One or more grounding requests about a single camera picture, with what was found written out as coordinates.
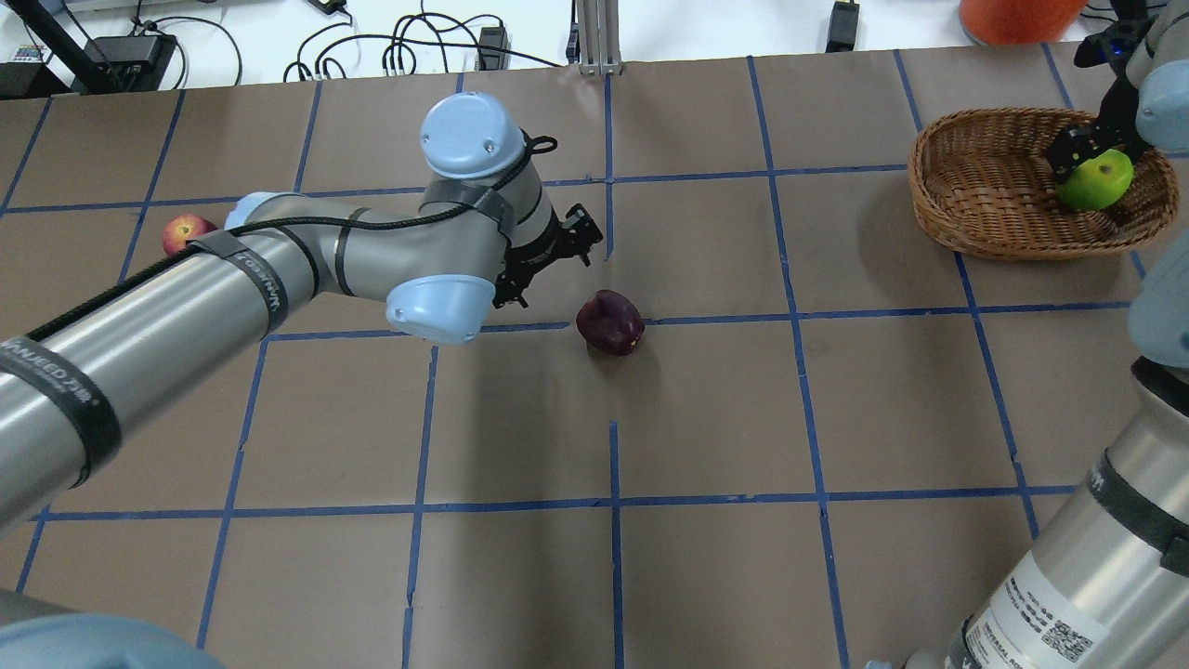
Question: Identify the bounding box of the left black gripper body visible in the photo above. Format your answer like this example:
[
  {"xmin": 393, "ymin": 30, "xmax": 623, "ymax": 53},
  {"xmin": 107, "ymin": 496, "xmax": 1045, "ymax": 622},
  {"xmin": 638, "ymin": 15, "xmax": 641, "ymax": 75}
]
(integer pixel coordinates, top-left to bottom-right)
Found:
[{"xmin": 497, "ymin": 203, "xmax": 599, "ymax": 283}]

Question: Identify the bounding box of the orange round object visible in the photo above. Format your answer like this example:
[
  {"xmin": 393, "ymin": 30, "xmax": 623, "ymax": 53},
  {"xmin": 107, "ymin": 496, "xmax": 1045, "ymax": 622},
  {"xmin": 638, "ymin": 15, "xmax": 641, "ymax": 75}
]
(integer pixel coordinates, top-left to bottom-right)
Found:
[{"xmin": 957, "ymin": 1, "xmax": 1088, "ymax": 46}]

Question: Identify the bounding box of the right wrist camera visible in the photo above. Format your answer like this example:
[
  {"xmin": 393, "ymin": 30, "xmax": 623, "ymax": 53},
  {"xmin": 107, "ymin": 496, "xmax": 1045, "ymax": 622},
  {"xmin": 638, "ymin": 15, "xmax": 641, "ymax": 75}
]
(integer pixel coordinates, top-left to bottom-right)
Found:
[{"xmin": 1072, "ymin": 18, "xmax": 1155, "ymax": 72}]

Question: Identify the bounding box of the black monitor stand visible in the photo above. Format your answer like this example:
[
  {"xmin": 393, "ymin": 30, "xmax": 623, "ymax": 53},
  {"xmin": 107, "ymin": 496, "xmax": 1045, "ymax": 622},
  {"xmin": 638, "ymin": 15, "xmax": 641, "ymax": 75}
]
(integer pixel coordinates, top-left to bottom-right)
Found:
[{"xmin": 4, "ymin": 1, "xmax": 184, "ymax": 94}]

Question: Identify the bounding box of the green apple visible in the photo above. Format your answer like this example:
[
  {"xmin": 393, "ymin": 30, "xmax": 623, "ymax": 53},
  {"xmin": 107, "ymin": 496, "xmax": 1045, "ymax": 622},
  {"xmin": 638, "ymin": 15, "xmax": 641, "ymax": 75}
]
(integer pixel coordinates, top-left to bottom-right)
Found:
[{"xmin": 1053, "ymin": 149, "xmax": 1135, "ymax": 212}]

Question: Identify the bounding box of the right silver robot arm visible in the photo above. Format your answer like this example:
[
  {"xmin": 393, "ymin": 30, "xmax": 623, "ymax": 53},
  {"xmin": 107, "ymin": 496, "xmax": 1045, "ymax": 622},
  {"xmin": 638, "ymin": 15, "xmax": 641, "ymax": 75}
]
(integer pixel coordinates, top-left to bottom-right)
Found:
[{"xmin": 906, "ymin": 1, "xmax": 1188, "ymax": 668}]

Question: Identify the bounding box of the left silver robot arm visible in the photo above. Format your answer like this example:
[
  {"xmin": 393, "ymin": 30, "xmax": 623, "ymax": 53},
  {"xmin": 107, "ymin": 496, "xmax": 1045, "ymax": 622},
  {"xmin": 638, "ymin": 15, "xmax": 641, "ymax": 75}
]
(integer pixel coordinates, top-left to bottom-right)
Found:
[{"xmin": 1, "ymin": 91, "xmax": 603, "ymax": 534}]

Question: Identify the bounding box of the aluminium frame post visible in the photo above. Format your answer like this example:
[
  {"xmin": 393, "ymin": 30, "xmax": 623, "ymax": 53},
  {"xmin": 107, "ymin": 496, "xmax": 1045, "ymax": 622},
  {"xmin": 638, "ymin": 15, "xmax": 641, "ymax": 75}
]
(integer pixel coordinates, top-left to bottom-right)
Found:
[{"xmin": 573, "ymin": 0, "xmax": 623, "ymax": 76}]

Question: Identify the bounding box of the dark red apple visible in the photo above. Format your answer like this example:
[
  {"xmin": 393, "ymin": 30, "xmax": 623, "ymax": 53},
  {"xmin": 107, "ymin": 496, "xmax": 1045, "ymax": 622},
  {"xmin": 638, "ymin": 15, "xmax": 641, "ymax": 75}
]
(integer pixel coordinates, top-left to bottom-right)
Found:
[{"xmin": 575, "ymin": 289, "xmax": 646, "ymax": 356}]

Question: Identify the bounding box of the red yellow apple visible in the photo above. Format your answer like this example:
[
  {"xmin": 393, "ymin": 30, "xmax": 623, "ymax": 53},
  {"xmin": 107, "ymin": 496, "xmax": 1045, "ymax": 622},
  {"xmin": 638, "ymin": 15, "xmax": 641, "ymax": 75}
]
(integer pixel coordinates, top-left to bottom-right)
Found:
[{"xmin": 161, "ymin": 213, "xmax": 218, "ymax": 257}]

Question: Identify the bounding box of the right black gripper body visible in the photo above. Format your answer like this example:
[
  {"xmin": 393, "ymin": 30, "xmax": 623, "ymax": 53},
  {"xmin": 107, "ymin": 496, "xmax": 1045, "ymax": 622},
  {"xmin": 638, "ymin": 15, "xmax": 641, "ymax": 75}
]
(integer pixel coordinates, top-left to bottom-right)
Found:
[{"xmin": 1082, "ymin": 76, "xmax": 1149, "ymax": 154}]

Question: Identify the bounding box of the woven wicker basket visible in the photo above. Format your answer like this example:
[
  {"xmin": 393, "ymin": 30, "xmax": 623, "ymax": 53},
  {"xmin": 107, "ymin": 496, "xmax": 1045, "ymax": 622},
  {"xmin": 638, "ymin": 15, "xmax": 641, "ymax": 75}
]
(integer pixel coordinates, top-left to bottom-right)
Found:
[{"xmin": 908, "ymin": 109, "xmax": 1181, "ymax": 261}]

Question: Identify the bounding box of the black power adapter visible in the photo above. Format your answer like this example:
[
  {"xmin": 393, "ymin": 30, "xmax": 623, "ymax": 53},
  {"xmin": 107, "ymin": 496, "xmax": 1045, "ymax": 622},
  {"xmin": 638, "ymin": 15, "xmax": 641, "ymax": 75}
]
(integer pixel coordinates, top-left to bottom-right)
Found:
[{"xmin": 824, "ymin": 1, "xmax": 858, "ymax": 52}]

